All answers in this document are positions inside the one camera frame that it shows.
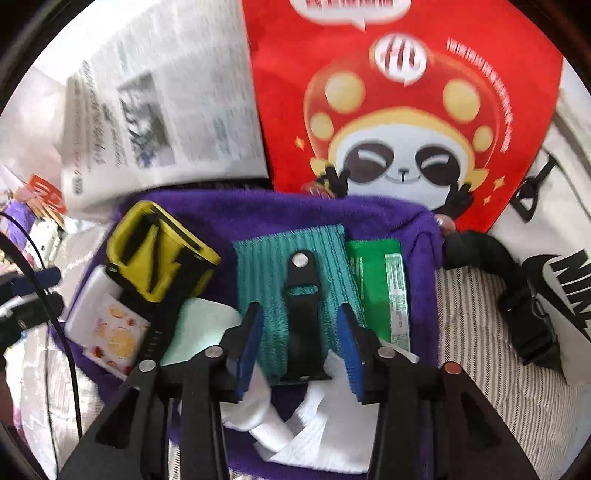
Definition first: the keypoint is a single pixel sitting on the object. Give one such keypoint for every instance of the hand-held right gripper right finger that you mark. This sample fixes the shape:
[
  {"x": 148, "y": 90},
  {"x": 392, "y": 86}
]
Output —
[{"x": 351, "y": 350}]

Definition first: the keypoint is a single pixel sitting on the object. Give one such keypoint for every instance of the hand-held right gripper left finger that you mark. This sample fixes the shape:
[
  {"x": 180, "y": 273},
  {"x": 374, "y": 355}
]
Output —
[{"x": 249, "y": 346}]

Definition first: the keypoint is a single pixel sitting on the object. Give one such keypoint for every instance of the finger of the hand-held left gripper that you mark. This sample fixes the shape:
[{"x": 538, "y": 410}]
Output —
[
  {"x": 39, "y": 309},
  {"x": 37, "y": 281}
]

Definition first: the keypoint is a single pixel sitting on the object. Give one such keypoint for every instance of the white sponge block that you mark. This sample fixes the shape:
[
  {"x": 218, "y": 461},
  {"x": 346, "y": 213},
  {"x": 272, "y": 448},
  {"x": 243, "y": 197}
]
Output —
[{"x": 87, "y": 300}]

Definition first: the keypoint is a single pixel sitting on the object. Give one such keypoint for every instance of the green tissue pack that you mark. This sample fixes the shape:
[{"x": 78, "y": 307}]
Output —
[{"x": 203, "y": 323}]

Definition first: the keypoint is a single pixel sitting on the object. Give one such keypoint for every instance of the teal ribbed cloth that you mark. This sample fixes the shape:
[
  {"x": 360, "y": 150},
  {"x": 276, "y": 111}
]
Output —
[{"x": 268, "y": 277}]

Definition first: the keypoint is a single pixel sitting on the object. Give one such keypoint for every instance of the green packet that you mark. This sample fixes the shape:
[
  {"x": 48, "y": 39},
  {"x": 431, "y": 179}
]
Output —
[{"x": 369, "y": 277}]

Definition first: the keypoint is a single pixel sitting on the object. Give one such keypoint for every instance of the white foam wrap sheet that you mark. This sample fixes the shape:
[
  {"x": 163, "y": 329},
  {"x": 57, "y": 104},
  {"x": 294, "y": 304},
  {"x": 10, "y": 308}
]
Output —
[{"x": 332, "y": 429}]

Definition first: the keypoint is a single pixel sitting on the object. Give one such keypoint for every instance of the fruit print sticker card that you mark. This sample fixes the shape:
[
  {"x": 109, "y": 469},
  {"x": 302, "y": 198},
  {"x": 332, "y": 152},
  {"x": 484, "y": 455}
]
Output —
[{"x": 115, "y": 337}]

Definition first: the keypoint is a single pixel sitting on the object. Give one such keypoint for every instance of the yellow mesh pouch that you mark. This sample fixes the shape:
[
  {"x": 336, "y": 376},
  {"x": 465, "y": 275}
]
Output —
[{"x": 120, "y": 244}]

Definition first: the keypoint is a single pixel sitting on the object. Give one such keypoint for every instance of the purple plush storage tray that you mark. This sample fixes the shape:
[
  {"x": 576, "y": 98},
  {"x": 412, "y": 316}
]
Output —
[{"x": 258, "y": 212}]

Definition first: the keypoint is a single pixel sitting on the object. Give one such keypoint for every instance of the white plastic shopping bag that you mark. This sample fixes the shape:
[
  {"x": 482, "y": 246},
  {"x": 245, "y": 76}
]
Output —
[{"x": 46, "y": 194}]

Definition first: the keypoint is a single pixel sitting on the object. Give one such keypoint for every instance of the striped bed sheet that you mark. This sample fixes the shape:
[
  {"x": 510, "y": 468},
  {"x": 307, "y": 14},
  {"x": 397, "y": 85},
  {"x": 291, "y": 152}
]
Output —
[{"x": 461, "y": 332}]

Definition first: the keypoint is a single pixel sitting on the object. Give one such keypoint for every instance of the folded newspaper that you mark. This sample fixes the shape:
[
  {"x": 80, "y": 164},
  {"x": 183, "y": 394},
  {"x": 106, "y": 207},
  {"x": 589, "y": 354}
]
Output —
[{"x": 184, "y": 92}]

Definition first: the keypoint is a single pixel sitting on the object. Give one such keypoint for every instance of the red panda paper bag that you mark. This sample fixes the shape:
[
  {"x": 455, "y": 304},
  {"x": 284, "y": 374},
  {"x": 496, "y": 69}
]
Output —
[{"x": 286, "y": 92}]

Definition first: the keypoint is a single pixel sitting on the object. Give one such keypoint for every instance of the white waist bag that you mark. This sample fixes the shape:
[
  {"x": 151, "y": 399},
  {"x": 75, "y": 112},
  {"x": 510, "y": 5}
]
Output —
[{"x": 568, "y": 184}]

